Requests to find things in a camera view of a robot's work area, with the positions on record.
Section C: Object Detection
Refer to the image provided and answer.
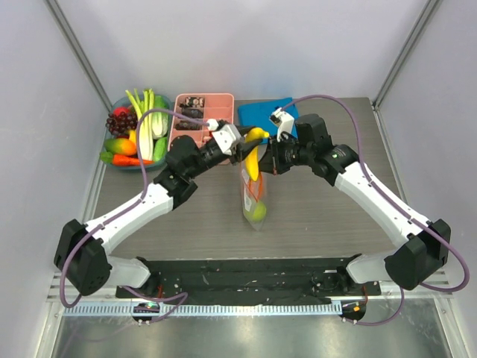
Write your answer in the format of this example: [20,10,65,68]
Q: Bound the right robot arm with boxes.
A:
[259,109,450,295]

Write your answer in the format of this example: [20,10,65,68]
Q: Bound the clear zip top bag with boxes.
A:
[240,163,268,231]

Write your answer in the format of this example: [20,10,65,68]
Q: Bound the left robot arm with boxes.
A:
[54,123,260,298]

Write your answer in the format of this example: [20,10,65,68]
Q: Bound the green pear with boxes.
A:
[243,201,267,223]

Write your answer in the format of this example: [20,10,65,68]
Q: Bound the small orange fruit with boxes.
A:
[247,178,263,201]

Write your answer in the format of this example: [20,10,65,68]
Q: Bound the green celery stalks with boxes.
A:
[125,89,155,160]

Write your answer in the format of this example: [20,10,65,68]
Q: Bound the blue folded cloth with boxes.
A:
[236,97,292,136]

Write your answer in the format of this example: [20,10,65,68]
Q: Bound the yellow banana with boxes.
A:
[244,128,269,181]

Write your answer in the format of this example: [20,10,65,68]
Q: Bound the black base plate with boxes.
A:
[136,257,391,307]

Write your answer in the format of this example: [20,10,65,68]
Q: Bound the green lettuce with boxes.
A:
[151,112,169,162]

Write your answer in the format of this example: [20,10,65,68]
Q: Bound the red apple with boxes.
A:
[113,107,130,116]

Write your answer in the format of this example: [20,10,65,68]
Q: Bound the purple cable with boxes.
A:
[279,93,470,325]
[59,107,215,324]

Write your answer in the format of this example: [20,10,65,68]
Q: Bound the green orange mango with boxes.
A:
[104,138,137,156]

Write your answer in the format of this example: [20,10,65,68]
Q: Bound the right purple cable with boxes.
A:
[279,93,470,325]

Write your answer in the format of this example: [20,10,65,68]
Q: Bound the purple grape bunch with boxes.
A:
[105,113,138,137]

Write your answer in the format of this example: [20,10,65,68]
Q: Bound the perforated cable rail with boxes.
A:
[63,301,342,317]

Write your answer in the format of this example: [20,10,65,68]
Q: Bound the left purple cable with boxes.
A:
[59,107,215,324]

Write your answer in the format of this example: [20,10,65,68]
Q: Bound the yellow starfruit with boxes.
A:
[128,130,136,144]

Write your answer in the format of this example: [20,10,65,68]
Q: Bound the teal food bowl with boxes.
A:
[100,97,172,171]

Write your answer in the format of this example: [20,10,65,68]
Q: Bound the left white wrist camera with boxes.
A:
[206,119,241,156]

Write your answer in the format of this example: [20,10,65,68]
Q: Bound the orange carrot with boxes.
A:
[99,151,140,167]

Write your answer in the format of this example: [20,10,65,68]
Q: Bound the pink divided tray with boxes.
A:
[168,92,235,149]

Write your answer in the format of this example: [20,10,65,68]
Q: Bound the dark sushi roll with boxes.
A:
[180,96,205,108]
[174,119,203,131]
[181,107,203,119]

